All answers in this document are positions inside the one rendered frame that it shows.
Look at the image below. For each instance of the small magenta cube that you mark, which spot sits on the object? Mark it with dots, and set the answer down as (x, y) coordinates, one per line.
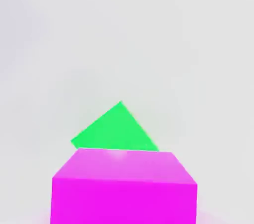
(124, 194)

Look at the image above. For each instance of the small green cube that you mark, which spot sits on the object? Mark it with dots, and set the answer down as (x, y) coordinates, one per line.
(117, 128)

